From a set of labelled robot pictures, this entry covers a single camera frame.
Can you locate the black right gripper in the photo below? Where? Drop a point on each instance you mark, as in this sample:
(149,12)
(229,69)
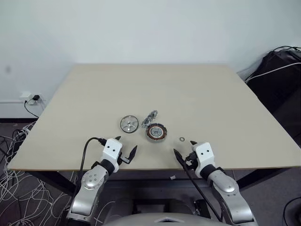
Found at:
(191,161)

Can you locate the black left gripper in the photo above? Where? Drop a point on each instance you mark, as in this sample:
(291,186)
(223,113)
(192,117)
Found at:
(123,160)

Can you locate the silver round motor rotor cover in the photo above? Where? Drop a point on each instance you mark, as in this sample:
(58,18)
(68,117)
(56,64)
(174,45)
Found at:
(129,124)

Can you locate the copper wound motor stator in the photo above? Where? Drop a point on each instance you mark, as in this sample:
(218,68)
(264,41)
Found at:
(156,133)

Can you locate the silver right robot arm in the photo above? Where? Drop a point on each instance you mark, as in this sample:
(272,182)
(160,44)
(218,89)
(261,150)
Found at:
(223,181)

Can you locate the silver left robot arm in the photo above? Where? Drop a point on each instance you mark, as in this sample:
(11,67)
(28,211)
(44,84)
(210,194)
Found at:
(90,181)

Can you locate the small white floor scrap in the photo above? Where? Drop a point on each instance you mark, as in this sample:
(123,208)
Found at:
(173,177)

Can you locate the silver robot torso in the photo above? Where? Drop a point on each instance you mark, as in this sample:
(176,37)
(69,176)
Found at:
(141,221)

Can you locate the black power adapter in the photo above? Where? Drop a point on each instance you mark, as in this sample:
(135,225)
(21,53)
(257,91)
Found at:
(35,97)

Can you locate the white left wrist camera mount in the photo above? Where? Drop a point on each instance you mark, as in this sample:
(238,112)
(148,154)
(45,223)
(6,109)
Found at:
(112,150)

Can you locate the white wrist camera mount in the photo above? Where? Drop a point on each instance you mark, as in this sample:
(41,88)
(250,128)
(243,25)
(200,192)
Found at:
(112,150)
(204,155)

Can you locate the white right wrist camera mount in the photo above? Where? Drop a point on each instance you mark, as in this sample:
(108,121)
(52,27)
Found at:
(204,155)

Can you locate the black table frame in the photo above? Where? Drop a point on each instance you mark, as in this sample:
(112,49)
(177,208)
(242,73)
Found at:
(58,182)

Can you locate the white wall power outlet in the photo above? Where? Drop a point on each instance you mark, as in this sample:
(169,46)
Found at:
(26,94)

